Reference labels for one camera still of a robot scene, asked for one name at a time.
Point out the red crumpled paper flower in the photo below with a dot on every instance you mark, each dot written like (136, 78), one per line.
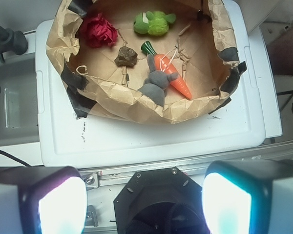
(98, 31)

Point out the green plush toy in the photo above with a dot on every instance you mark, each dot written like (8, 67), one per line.
(154, 23)

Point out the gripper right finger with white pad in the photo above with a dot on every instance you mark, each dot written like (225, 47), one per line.
(249, 197)

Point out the black clamp knob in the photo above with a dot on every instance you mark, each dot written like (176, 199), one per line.
(12, 41)

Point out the brown rock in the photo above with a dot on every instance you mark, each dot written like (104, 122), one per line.
(126, 57)

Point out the aluminium extrusion rail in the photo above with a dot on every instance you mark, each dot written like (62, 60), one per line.
(191, 166)

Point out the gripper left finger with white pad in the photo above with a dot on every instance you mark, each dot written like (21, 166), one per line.
(42, 200)

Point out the orange plastic carrot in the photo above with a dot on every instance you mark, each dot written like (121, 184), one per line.
(164, 64)

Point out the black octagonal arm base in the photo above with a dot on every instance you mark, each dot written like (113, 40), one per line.
(164, 201)

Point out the grey plush rabbit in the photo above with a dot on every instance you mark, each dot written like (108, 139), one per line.
(154, 86)

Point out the brown paper bag basket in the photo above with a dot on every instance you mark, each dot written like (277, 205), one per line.
(207, 59)

